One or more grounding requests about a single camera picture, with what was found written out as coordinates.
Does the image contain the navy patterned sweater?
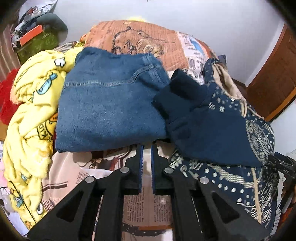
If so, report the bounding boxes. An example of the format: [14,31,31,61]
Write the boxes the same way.
[152,58,279,230]

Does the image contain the right hand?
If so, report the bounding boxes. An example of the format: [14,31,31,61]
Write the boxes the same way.
[281,179,292,197]

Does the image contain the newspaper print bed sheet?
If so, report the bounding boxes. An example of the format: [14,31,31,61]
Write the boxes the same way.
[42,21,215,240]

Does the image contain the wooden wardrobe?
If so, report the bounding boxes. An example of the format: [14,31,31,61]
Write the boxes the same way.
[246,25,296,121]

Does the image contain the folded blue jeans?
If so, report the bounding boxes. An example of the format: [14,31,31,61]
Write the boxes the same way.
[55,47,170,153]

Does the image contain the red fluffy garment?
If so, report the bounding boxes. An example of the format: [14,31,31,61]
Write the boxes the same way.
[1,69,20,125]

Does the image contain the yellow cartoon fleece blanket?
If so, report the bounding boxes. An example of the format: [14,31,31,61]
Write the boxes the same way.
[3,47,83,229]

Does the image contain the orange flat box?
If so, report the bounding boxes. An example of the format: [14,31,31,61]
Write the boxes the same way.
[20,25,43,47]

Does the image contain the grey pillow cushion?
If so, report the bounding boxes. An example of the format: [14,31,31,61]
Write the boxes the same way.
[36,14,68,41]

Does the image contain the yellow plush toy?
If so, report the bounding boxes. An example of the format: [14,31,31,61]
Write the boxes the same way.
[126,16,148,23]

